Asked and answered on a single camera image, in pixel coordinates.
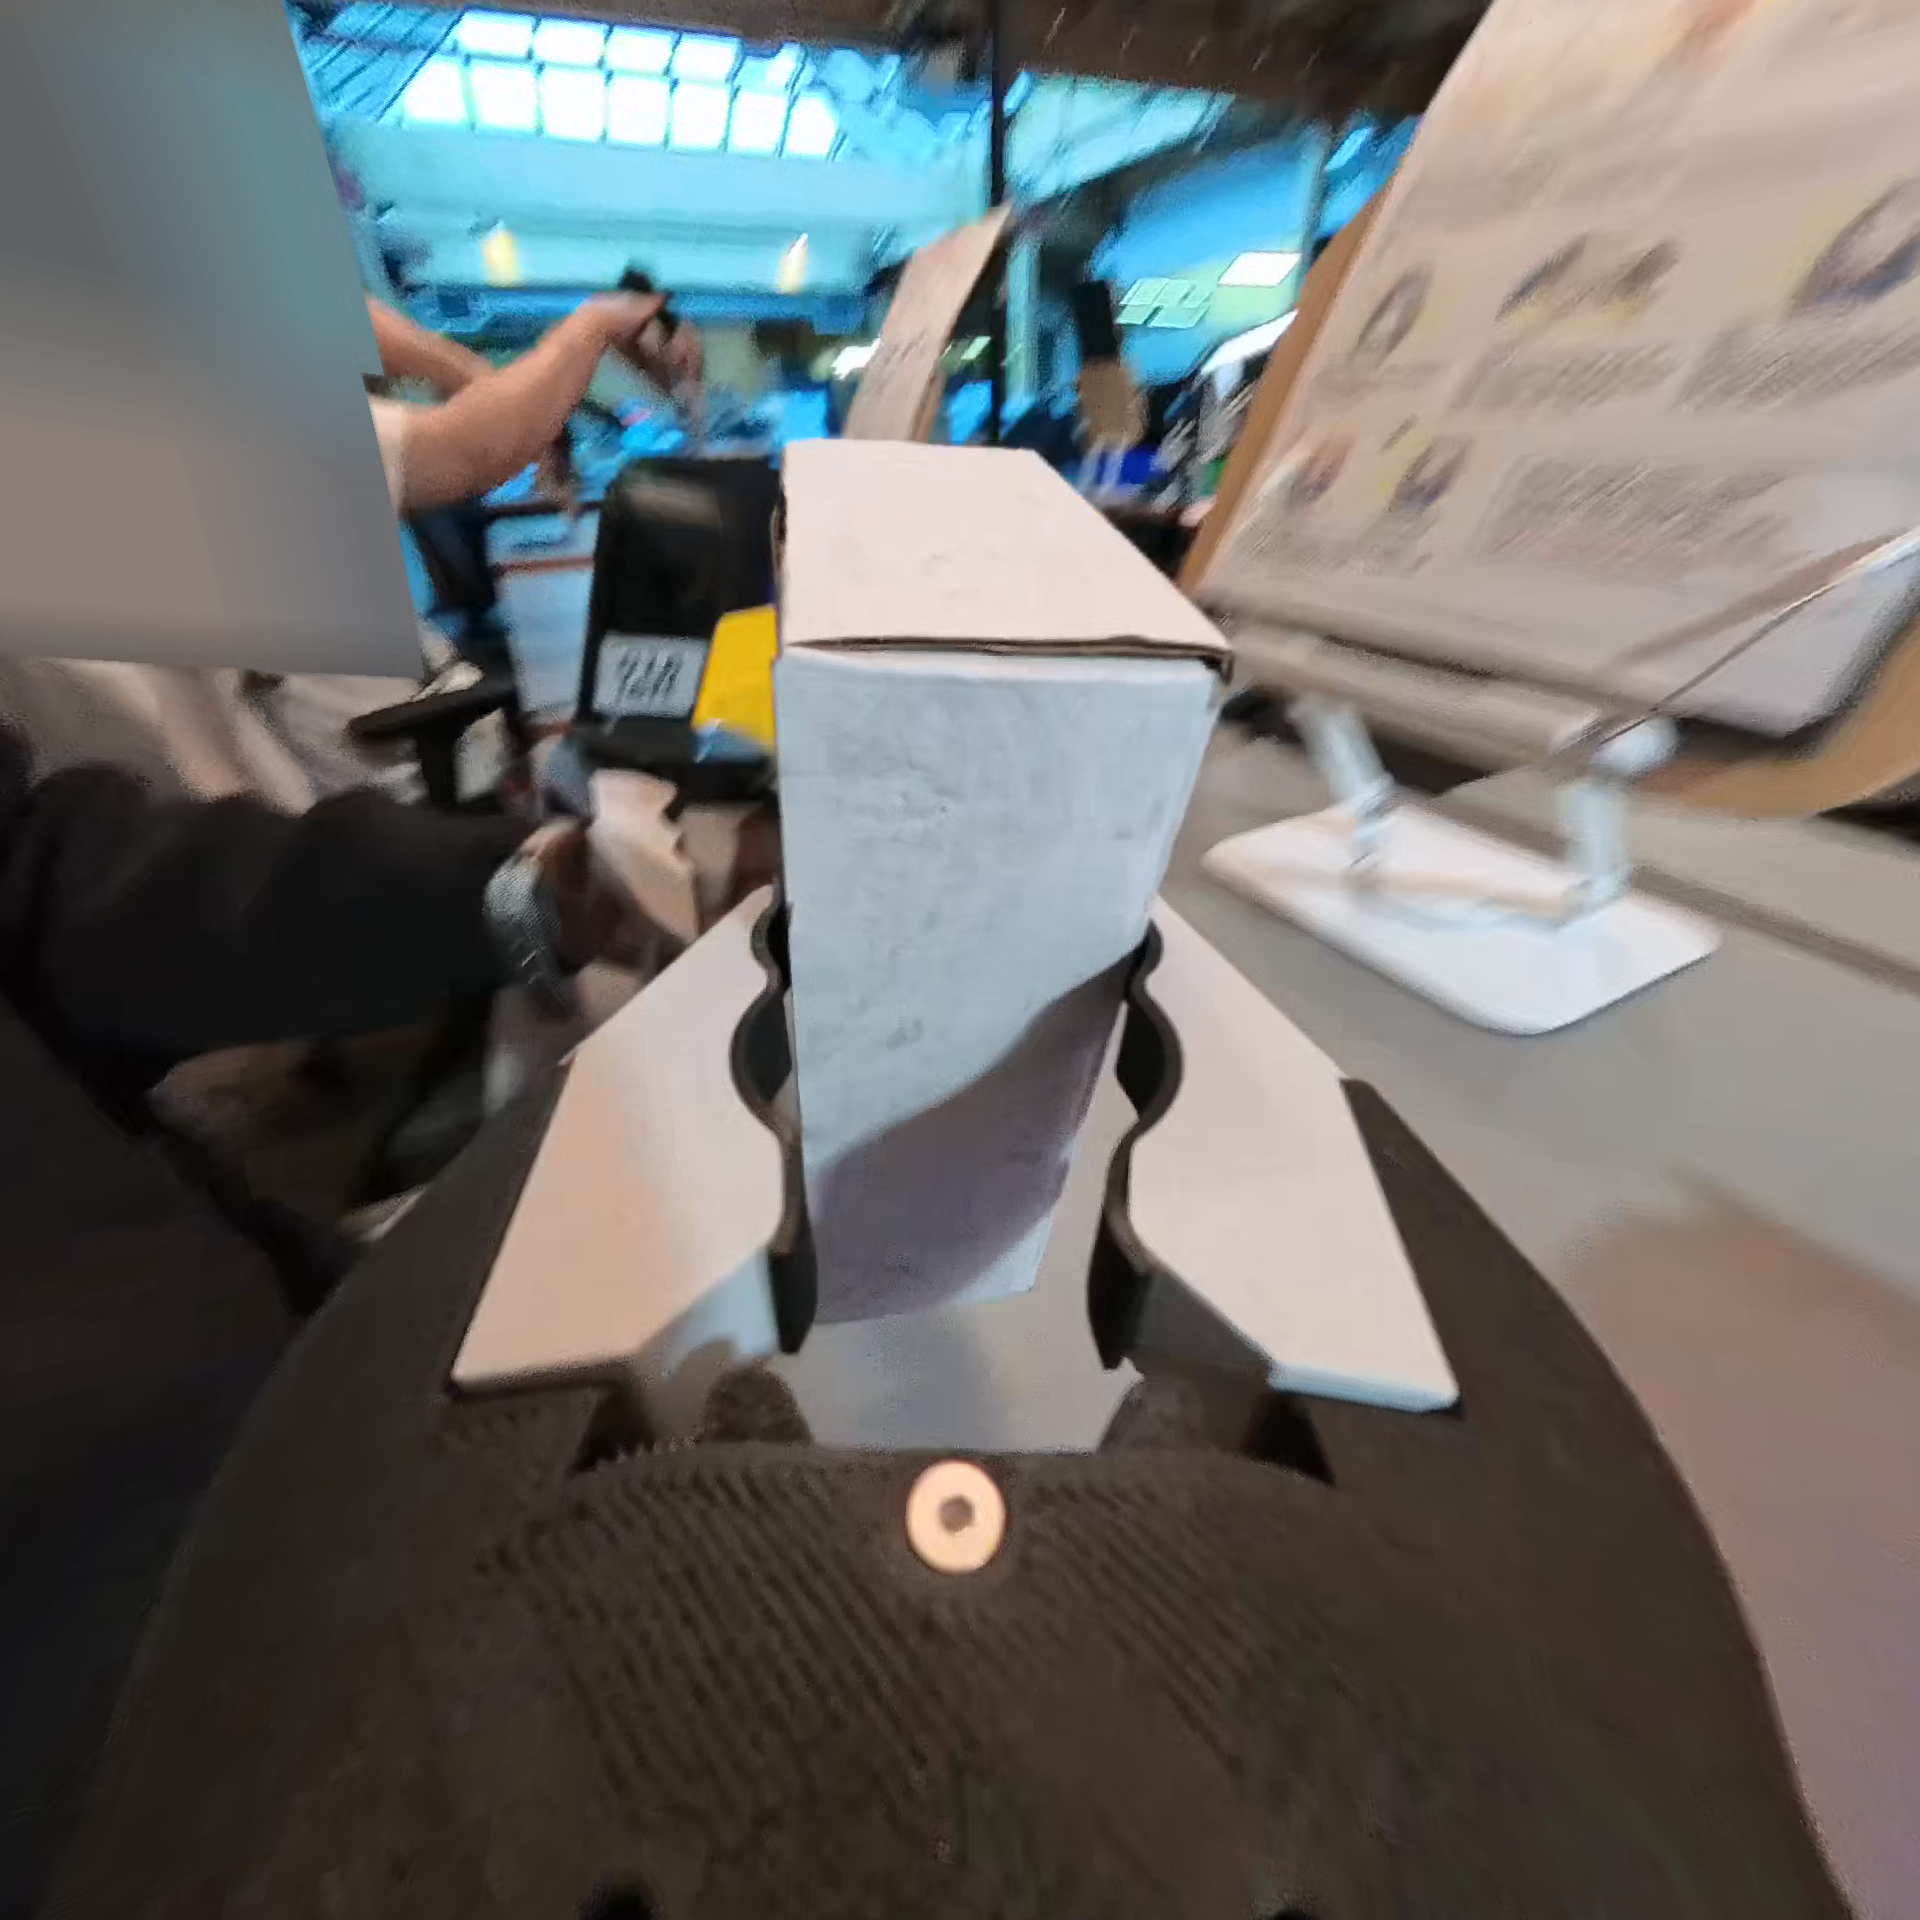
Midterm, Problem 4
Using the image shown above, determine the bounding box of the black office chair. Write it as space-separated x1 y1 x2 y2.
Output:
349 657 531 816

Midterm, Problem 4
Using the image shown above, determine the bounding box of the printed instruction sheet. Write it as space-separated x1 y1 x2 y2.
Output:
1201 0 1920 736

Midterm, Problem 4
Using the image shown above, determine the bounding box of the person's left forearm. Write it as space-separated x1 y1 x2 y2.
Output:
0 736 528 1113

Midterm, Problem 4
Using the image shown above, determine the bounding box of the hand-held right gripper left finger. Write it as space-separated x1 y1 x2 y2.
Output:
449 884 826 1430

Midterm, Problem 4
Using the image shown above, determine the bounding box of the white cardboard box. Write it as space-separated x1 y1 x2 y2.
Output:
773 440 1235 1329

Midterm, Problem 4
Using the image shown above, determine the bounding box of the person's black sweater torso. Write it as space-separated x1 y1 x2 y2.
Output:
0 990 378 1920

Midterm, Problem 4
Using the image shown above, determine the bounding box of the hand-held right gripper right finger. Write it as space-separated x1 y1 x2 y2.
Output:
1088 896 1463 1416

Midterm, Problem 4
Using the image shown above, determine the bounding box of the white document stand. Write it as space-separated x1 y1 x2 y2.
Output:
1201 540 1920 1037

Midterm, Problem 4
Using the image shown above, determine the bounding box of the brown paper sign board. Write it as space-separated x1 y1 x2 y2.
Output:
848 210 1015 443

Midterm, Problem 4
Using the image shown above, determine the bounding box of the person's left hand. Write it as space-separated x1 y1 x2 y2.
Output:
534 813 666 972

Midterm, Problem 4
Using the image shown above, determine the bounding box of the yellow plastic bin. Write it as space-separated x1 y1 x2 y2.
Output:
695 604 783 747

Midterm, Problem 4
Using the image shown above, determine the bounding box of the grey wristwatch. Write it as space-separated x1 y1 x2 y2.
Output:
485 853 577 1003

